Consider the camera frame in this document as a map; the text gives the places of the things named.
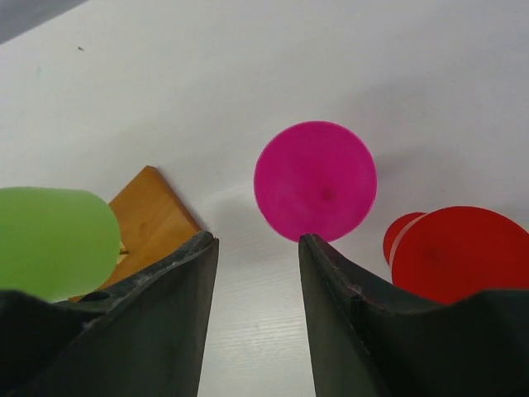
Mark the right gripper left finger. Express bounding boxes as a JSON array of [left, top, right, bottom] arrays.
[[1, 232, 219, 396]]

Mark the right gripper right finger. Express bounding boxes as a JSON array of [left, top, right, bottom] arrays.
[[298, 235, 528, 396]]

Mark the green wine glass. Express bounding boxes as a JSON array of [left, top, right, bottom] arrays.
[[1, 187, 121, 302]]

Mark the magenta wine glass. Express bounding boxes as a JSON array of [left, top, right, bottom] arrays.
[[253, 121, 378, 242]]

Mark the wooden rack base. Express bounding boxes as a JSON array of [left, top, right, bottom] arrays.
[[68, 165, 206, 303]]

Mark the red wine glass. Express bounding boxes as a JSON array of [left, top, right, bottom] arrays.
[[383, 206, 528, 304]]

